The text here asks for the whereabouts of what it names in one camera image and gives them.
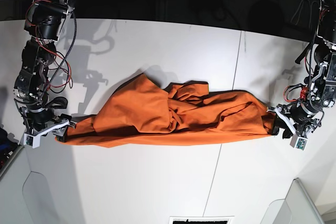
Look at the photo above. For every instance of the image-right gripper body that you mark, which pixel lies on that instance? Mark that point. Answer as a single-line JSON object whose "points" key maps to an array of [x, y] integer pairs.
{"points": [[299, 116]]}

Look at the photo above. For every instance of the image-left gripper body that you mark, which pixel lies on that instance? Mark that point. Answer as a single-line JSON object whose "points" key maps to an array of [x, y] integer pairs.
{"points": [[41, 121]]}

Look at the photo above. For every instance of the orange t-shirt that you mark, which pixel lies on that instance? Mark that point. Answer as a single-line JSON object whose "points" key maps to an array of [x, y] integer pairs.
{"points": [[188, 114]]}

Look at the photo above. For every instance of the clutter bin left edge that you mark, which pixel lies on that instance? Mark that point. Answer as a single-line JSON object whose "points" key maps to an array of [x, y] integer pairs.
{"points": [[8, 149]]}

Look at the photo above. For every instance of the grey panel bottom left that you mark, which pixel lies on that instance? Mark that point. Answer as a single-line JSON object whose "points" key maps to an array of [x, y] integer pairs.
{"points": [[25, 195]]}

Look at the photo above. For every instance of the grey panel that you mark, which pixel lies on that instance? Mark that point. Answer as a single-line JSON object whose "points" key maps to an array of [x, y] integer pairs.
{"points": [[25, 195], [296, 208]]}

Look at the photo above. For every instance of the grey panel bottom right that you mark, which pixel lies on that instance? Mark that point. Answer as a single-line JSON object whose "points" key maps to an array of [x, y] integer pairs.
{"points": [[296, 208]]}

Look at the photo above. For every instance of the white black calibration card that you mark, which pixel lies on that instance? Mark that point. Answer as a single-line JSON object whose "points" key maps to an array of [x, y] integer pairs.
{"points": [[201, 220]]}

